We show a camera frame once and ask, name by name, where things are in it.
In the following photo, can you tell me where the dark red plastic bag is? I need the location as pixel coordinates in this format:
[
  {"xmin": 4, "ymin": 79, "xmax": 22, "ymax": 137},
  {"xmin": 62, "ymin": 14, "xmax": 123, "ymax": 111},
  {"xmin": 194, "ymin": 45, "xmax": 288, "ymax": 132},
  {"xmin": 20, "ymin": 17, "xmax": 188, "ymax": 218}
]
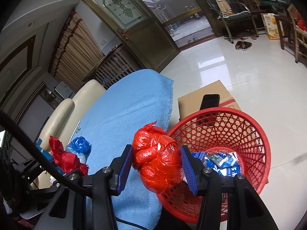
[{"xmin": 49, "ymin": 136, "xmax": 88, "ymax": 177}]

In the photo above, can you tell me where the blue toothpaste box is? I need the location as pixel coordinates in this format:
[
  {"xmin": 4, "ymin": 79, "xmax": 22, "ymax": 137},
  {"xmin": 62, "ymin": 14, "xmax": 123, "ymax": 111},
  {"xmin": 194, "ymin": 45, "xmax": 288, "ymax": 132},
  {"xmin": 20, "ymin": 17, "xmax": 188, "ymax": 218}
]
[{"xmin": 192, "ymin": 152, "xmax": 241, "ymax": 177}]

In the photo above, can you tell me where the blue plastic bag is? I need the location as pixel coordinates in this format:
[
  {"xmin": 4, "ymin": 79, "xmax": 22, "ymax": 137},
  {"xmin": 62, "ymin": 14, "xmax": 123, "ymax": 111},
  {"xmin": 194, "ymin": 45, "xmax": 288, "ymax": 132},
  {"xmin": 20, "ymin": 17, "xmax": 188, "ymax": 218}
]
[{"xmin": 66, "ymin": 136, "xmax": 92, "ymax": 163}]

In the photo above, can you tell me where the bright red plastic bag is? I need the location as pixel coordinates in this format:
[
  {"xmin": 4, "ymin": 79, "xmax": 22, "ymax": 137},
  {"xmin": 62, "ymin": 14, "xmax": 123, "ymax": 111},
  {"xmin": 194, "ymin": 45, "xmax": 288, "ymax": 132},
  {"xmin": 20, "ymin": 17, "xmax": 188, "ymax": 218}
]
[{"xmin": 132, "ymin": 122, "xmax": 184, "ymax": 194}]

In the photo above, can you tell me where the red mesh trash basket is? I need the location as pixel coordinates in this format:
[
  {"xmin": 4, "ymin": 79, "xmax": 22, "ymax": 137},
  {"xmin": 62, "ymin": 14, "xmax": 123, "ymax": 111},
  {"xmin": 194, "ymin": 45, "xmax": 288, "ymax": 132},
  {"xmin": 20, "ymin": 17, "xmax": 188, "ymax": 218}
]
[{"xmin": 157, "ymin": 107, "xmax": 271, "ymax": 224}]

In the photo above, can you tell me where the teal insulated bottle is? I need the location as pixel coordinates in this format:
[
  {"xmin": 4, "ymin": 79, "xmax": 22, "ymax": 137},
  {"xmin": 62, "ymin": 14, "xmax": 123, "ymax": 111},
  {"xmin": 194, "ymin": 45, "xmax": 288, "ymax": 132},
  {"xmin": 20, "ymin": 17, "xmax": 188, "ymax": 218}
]
[{"xmin": 36, "ymin": 138, "xmax": 54, "ymax": 163}]

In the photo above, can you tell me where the cream leather sofa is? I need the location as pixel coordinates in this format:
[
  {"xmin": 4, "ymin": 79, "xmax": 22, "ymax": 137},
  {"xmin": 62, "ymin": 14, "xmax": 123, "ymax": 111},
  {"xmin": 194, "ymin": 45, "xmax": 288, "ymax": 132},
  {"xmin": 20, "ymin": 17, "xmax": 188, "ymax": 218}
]
[{"xmin": 31, "ymin": 79, "xmax": 107, "ymax": 190}]

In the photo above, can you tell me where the blue tablecloth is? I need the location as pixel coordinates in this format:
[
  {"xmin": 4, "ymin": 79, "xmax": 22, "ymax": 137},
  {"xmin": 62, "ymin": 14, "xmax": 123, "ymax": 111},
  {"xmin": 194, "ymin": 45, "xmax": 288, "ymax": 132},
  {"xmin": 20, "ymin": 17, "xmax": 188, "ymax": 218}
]
[{"xmin": 74, "ymin": 69, "xmax": 173, "ymax": 229}]

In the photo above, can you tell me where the black phone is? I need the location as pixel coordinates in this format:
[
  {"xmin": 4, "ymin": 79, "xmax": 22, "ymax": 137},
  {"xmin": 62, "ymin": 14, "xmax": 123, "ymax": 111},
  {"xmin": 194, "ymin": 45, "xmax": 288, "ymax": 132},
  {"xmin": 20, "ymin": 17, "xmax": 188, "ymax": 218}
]
[{"xmin": 199, "ymin": 93, "xmax": 220, "ymax": 125}]

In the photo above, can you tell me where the cardboard box on floor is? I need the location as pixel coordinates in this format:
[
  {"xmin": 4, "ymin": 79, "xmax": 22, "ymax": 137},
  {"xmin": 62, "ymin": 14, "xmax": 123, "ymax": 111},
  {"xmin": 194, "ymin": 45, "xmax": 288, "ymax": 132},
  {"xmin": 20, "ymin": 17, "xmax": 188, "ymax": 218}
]
[{"xmin": 178, "ymin": 80, "xmax": 241, "ymax": 120}]

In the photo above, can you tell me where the beige curtain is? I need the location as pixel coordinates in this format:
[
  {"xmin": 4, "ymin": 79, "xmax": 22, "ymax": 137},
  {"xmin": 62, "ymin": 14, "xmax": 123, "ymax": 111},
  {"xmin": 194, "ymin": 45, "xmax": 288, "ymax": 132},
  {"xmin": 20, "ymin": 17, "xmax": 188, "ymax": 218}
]
[{"xmin": 48, "ymin": 9, "xmax": 104, "ymax": 92}]

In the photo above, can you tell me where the wooden crib railing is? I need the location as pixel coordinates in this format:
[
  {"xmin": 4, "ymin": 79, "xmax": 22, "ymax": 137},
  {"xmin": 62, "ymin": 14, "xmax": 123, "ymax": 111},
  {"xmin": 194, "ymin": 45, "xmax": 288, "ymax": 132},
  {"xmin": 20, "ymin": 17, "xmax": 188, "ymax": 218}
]
[{"xmin": 82, "ymin": 43, "xmax": 143, "ymax": 90}]

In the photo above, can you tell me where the pair of slippers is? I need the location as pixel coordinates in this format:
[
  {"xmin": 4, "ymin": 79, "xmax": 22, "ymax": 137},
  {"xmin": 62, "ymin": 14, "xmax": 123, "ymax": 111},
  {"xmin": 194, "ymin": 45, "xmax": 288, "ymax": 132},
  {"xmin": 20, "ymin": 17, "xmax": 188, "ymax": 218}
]
[{"xmin": 235, "ymin": 40, "xmax": 252, "ymax": 51}]

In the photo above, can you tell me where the yellow printed carton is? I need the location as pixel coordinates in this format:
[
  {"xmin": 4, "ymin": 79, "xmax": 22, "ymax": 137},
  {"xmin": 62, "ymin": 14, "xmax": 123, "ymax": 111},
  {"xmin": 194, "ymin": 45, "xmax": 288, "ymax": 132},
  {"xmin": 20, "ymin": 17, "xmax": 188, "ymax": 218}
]
[{"xmin": 261, "ymin": 13, "xmax": 279, "ymax": 40}]

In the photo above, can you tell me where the black metal chair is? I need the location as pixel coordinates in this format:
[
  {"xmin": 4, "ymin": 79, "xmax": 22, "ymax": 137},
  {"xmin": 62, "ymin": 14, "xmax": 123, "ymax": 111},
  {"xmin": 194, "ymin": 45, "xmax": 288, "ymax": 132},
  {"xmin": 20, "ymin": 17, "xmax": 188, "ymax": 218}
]
[{"xmin": 206, "ymin": 0, "xmax": 259, "ymax": 44}]

